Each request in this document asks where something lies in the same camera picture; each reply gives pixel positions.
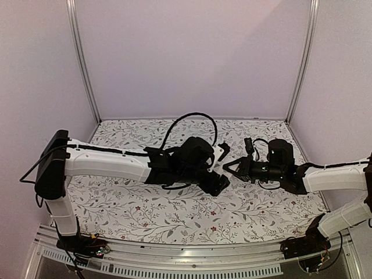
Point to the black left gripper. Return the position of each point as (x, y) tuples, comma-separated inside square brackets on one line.
[(220, 182)]

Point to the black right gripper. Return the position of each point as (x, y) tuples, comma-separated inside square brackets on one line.
[(245, 169)]

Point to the white remote control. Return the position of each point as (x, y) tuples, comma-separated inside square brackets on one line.
[(226, 173)]

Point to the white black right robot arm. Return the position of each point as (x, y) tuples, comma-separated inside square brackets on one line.
[(304, 179)]

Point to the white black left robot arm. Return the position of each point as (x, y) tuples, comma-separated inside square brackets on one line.
[(191, 163)]

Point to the floral patterned table mat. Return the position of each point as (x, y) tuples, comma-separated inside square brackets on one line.
[(123, 209)]

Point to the front aluminium rail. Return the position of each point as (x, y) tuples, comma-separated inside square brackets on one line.
[(128, 259)]

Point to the right aluminium frame post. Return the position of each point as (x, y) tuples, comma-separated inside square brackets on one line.
[(309, 38)]

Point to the aluminium frame post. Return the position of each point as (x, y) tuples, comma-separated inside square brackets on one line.
[(78, 45), (309, 38)]

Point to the left aluminium frame post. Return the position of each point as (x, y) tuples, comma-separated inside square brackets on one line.
[(78, 45)]

